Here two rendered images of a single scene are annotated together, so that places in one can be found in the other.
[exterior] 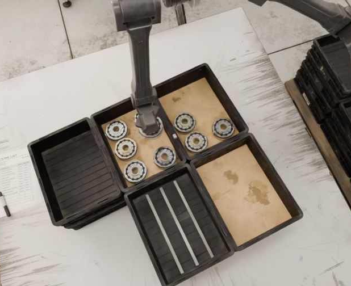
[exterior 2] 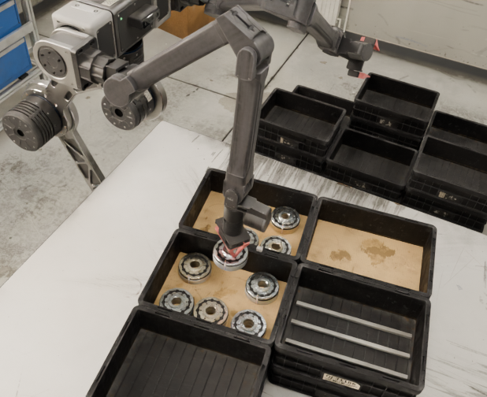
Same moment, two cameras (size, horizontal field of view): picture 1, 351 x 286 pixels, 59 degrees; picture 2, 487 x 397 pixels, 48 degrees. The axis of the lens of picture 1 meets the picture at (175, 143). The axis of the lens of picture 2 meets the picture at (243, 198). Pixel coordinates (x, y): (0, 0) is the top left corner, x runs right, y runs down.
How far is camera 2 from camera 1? 94 cm
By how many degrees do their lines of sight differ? 37
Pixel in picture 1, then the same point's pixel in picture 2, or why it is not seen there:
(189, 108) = not seen: hidden behind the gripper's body
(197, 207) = (344, 307)
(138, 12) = (267, 50)
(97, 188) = (223, 385)
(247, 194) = (370, 259)
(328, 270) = (485, 277)
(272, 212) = (406, 255)
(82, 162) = (169, 376)
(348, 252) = (479, 251)
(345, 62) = (292, 125)
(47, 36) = not seen: outside the picture
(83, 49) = not seen: outside the picture
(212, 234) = (385, 318)
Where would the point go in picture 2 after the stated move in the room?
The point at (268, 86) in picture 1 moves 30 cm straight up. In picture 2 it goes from (268, 171) to (275, 113)
